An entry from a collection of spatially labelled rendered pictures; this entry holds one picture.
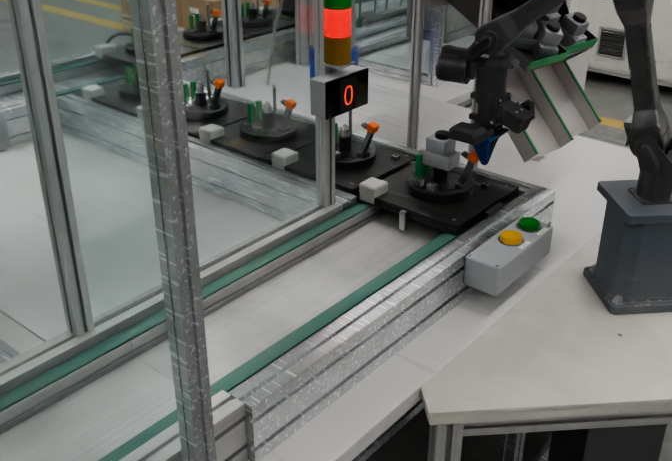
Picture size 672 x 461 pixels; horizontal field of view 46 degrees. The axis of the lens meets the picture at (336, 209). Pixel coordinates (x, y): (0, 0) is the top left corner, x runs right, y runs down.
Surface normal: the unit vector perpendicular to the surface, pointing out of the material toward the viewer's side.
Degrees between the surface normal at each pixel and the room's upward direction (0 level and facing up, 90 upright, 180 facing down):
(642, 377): 0
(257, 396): 0
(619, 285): 90
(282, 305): 0
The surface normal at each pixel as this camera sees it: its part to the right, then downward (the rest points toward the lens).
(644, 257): 0.08, 0.44
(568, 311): 0.00, -0.90
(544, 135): 0.45, -0.39
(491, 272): -0.65, 0.34
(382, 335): 0.77, 0.29
